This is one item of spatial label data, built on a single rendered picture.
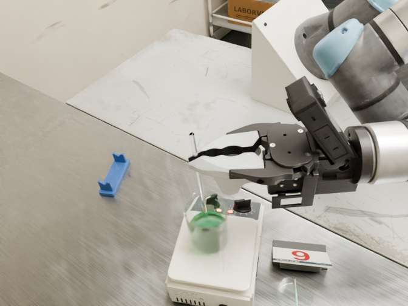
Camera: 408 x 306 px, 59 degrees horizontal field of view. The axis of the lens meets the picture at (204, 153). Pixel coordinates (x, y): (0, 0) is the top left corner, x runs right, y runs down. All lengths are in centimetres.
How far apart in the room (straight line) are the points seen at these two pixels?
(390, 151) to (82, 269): 52
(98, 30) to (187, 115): 132
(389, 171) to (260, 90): 52
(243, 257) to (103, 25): 180
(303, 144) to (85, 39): 178
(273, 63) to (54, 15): 134
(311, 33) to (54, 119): 67
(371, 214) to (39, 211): 64
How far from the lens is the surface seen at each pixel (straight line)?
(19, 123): 105
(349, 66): 53
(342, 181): 48
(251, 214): 63
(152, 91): 101
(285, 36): 88
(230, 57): 112
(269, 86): 89
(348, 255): 68
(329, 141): 42
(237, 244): 56
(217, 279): 54
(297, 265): 63
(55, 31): 200
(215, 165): 42
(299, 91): 38
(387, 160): 45
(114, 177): 79
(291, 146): 43
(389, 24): 54
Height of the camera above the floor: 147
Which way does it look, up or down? 45 degrees down
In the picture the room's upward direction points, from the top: 7 degrees counter-clockwise
